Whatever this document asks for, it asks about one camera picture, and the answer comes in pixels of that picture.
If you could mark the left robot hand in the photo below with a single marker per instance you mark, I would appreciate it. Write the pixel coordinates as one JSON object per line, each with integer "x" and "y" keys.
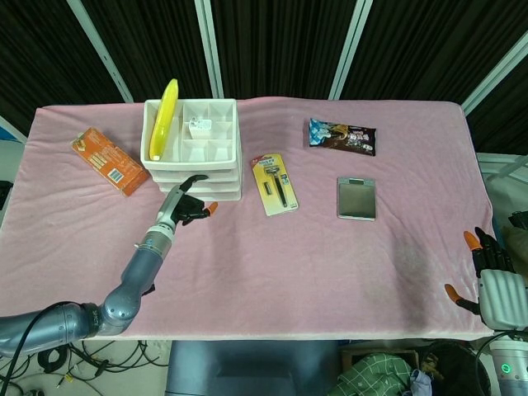
{"x": 171, "y": 202}

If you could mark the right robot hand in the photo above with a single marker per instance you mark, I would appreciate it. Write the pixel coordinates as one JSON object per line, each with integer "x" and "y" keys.
{"x": 501, "y": 293}

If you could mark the clear plastic drawer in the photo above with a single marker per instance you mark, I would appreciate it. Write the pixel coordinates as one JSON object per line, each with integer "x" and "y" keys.
{"x": 222, "y": 185}

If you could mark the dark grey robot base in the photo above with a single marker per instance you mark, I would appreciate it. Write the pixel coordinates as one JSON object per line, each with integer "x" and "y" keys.
{"x": 251, "y": 367}

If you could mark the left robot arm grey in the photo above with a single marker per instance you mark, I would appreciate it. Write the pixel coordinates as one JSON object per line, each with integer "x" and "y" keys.
{"x": 123, "y": 301}

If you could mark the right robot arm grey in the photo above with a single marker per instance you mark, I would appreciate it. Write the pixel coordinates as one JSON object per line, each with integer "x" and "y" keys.
{"x": 511, "y": 371}

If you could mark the white drawer organizer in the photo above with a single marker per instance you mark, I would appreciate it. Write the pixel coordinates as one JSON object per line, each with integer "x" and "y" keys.
{"x": 198, "y": 152}

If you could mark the orange cardboard box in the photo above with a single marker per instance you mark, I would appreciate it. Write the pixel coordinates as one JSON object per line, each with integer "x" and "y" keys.
{"x": 109, "y": 161}

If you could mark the white charger plug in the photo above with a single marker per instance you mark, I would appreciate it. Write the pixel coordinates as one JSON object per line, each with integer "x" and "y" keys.
{"x": 200, "y": 127}

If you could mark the yellow banana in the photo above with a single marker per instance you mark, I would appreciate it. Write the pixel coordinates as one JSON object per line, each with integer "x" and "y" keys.
{"x": 164, "y": 119}

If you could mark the black mesh bin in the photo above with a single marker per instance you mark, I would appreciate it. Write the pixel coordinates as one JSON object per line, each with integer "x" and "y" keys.
{"x": 453, "y": 367}

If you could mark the yellow razor blister pack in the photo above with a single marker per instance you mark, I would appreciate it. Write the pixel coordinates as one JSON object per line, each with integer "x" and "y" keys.
{"x": 274, "y": 185}

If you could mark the white side rack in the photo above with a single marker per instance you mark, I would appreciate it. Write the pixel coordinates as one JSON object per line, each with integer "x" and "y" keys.
{"x": 503, "y": 181}

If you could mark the pink table cloth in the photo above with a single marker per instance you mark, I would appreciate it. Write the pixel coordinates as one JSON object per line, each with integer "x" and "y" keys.
{"x": 288, "y": 268}

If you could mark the green checked cloth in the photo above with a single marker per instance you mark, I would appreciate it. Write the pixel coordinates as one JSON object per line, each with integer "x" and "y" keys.
{"x": 371, "y": 377}

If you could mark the brown cardboard carton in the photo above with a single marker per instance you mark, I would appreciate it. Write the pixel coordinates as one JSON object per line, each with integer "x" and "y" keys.
{"x": 350, "y": 356}

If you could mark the silver square mirror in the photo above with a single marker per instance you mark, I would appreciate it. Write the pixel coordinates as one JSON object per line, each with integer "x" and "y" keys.
{"x": 356, "y": 200}

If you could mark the brown snack bag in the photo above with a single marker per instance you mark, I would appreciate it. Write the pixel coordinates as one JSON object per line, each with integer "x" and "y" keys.
{"x": 342, "y": 136}

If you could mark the white partition post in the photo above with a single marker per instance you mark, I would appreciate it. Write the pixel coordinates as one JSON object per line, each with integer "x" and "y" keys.
{"x": 103, "y": 53}
{"x": 209, "y": 49}
{"x": 350, "y": 49}
{"x": 495, "y": 74}

